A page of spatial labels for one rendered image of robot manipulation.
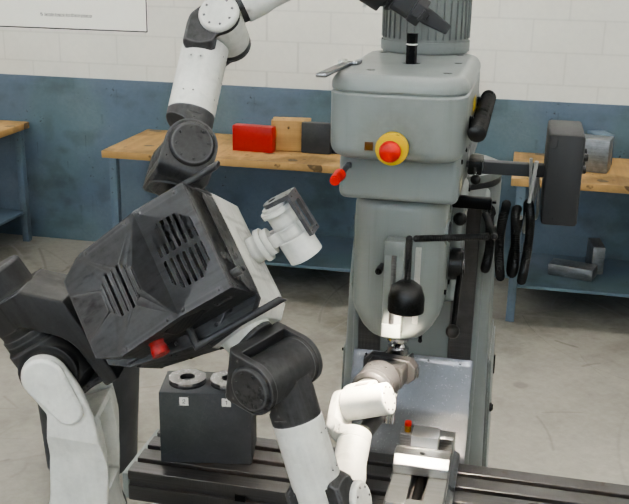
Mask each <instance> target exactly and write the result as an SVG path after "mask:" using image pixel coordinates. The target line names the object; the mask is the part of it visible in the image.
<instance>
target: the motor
mask: <svg viewBox="0 0 629 504"><path fill-rule="evenodd" d="M429 1H431V3H430V5H429V8H430V9H432V10H433V11H434V12H435V13H436V14H438V15H439V16H440V17H441V18H442V19H444V20H445V21H446V22H447V23H448V24H450V25H451V27H450V29H449V30H448V32H447V33H446V34H443V33H441V32H439V31H437V30H435V29H433V28H430V27H428V26H426V25H424V24H422V23H421V22H419V23H418V24H417V26H414V25H412V24H411V23H409V22H408V21H406V20H405V19H403V18H402V16H401V15H399V14H398V13H396V12H394V11H393V10H384V9H382V36H383V37H381V49H383V51H386V52H391V53H398V54H406V48H407V45H406V44H407V33H418V43H417V44H418V45H417V55H459V54H465V53H467V52H468V51H469V48H470V40H469V38H470V30H471V15H472V0H429Z"/></svg>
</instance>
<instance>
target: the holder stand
mask: <svg viewBox="0 0 629 504"><path fill-rule="evenodd" d="M227 374H228V370H222V371H218V372H203V371H201V370H198V369H191V368H189V369H180V370H176V371H167V374H166V376H165V379H164V381H163V383H162V386H161V388H160V390H159V420H160V446H161V461H162V462H190V463H219V464H249V465H251V464H252V461H253V456H254V451H255V445H256V440H257V421H256V415H253V414H250V413H249V412H247V411H245V410H243V409H242V408H240V407H238V406H237V405H235V404H233V403H232V402H230V401H228V400H227V398H226V396H225V393H226V384H227Z"/></svg>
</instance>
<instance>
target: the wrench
mask: <svg viewBox="0 0 629 504"><path fill-rule="evenodd" d="M361 63H362V59H357V60H355V61H347V59H341V60H339V61H338V64H336V65H334V66H332V67H329V68H327V69H325V70H323V71H320V72H318V73H316V77H322V78H326V77H328V76H330V75H332V74H334V73H336V72H338V71H340V70H342V69H345V68H347V67H349V66H351V65H359V64H361Z"/></svg>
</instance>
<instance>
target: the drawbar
mask: <svg viewBox="0 0 629 504"><path fill-rule="evenodd" d="M407 43H408V44H417V43H418V33H407ZM416 62H417V45H407V48H406V64H416Z"/></svg>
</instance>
